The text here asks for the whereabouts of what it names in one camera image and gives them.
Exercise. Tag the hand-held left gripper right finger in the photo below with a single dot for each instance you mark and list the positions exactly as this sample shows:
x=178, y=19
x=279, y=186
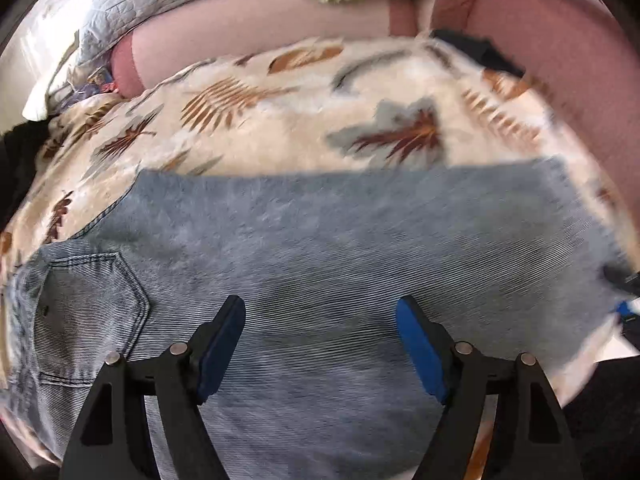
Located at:
x=422, y=352

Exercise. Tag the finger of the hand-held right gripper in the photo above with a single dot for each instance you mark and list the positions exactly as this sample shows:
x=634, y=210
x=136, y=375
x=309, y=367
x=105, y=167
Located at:
x=627, y=312
x=622, y=277

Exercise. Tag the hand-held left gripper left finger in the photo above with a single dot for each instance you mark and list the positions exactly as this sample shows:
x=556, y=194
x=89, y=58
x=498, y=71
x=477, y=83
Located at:
x=220, y=350

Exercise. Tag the blue denim pants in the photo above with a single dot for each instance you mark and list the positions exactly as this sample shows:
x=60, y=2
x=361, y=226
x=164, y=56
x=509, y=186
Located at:
x=320, y=240

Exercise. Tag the person's dark clothing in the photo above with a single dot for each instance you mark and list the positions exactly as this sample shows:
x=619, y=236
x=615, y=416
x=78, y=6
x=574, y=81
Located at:
x=605, y=420

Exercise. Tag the leaf print fleece blanket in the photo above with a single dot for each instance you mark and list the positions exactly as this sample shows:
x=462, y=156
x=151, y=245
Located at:
x=300, y=125

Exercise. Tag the pink sofa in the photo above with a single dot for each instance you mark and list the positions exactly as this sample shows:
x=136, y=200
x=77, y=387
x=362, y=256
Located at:
x=540, y=25

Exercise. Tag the black cloth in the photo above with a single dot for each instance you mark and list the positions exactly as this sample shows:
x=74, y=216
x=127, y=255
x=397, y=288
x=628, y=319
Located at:
x=480, y=47

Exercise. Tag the dark cloth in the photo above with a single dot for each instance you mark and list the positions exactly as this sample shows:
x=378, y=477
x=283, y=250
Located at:
x=20, y=160

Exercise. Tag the colourful printed cloth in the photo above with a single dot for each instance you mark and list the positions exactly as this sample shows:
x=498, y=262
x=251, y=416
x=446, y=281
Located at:
x=97, y=82

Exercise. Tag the white cloth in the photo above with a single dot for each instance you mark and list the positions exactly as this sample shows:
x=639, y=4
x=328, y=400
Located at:
x=50, y=95

